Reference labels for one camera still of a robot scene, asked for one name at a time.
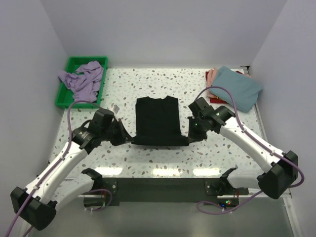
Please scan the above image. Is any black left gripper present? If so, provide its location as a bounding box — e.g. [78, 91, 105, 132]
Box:
[101, 118, 134, 146]

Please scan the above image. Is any black t shirt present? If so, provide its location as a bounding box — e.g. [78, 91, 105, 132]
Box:
[132, 96, 189, 147]

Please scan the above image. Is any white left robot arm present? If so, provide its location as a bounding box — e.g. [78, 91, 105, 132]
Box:
[10, 108, 133, 231]

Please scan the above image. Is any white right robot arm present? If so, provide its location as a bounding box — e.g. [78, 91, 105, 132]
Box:
[188, 98, 298, 199]

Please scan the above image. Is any folded pink t shirt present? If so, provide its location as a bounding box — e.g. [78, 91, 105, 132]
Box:
[206, 68, 218, 98]

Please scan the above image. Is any crumpled purple t shirt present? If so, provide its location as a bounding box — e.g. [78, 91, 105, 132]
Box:
[58, 61, 104, 102]

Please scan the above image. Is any green plastic bin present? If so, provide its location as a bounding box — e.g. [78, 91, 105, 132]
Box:
[55, 56, 108, 108]

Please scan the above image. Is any folded blue t shirt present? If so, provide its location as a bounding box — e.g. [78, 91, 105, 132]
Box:
[209, 66, 263, 113]

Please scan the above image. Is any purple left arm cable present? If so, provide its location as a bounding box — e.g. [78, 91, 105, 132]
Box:
[7, 100, 101, 237]

